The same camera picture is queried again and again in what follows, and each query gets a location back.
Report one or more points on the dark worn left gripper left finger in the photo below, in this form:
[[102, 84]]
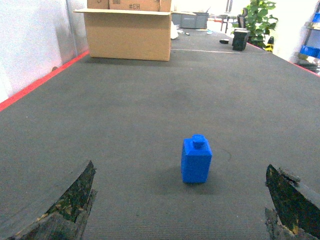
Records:
[[60, 213]]

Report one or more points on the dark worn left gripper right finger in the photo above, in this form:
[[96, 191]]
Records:
[[296, 212]]

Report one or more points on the blue plastic bottle-shaped part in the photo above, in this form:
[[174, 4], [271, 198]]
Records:
[[196, 157]]

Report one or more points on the dark conveyor belt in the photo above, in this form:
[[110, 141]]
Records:
[[130, 118]]

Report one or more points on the yellow black striped traffic cone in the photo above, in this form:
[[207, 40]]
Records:
[[270, 45]]

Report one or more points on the black box on belt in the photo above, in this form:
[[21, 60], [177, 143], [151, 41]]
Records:
[[241, 36]]

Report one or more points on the green potted plant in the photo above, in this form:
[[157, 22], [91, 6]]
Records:
[[260, 21]]

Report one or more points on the large cardboard box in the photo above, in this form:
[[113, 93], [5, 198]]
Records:
[[128, 29]]

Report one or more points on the grey plastic crate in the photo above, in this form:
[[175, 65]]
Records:
[[190, 20]]

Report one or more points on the red conveyor side rail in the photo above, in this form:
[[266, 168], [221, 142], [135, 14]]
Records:
[[34, 85]]

